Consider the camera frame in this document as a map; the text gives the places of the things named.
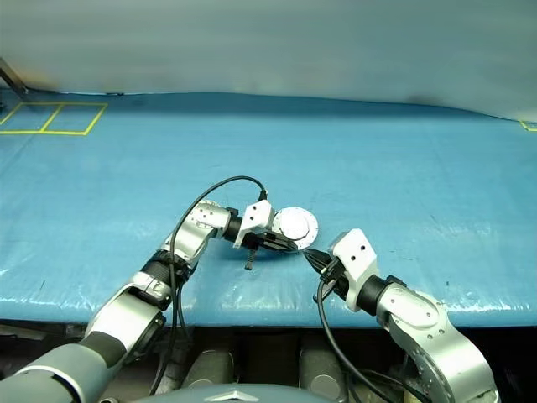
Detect grey metal bracket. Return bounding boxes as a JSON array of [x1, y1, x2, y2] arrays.
[[0, 57, 29, 96]]

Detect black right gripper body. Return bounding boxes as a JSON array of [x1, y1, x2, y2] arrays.
[[320, 257, 350, 301]]

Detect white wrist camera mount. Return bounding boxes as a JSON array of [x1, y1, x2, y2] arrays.
[[326, 228, 379, 313], [232, 200, 274, 249]]

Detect silver motor housing copper windings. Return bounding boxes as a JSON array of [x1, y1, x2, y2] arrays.
[[274, 206, 321, 254]]

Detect yellow tape double square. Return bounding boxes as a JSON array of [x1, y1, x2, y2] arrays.
[[0, 101, 109, 137]]

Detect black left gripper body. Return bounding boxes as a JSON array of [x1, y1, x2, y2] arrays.
[[242, 229, 272, 271]]

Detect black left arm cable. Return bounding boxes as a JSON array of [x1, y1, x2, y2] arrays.
[[148, 175, 270, 398]]

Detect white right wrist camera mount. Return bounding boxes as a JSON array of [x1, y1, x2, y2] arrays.
[[326, 228, 379, 313]]

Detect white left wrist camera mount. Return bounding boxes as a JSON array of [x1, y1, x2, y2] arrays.
[[232, 200, 274, 249]]

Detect grey rounded shape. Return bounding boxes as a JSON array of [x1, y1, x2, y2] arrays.
[[298, 338, 350, 400], [181, 349, 236, 390]]

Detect blue table cover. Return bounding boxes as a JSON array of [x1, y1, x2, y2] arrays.
[[0, 91, 537, 329]]

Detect grey robot torso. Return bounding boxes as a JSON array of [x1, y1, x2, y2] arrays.
[[149, 385, 325, 403]]

